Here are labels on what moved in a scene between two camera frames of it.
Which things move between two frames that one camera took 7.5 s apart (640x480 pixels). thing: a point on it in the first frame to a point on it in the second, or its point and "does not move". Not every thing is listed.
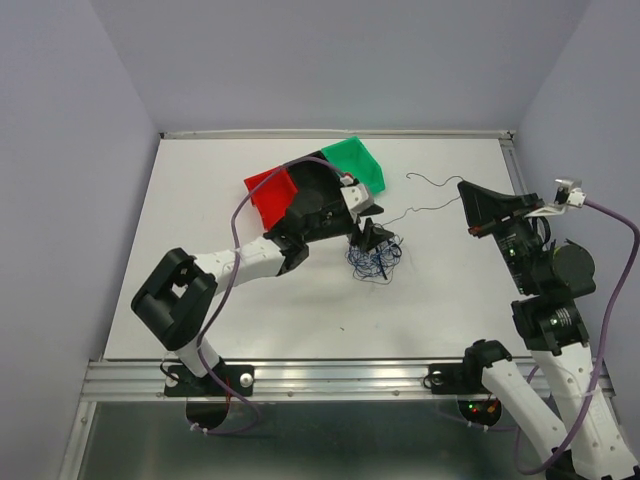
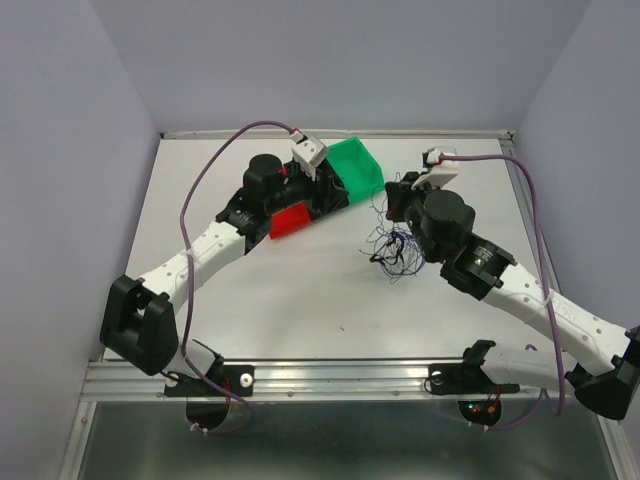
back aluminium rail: (337, 135) does not move
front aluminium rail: (282, 379) does not move
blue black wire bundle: (376, 264) to (396, 249)
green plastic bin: (351, 156) does not move
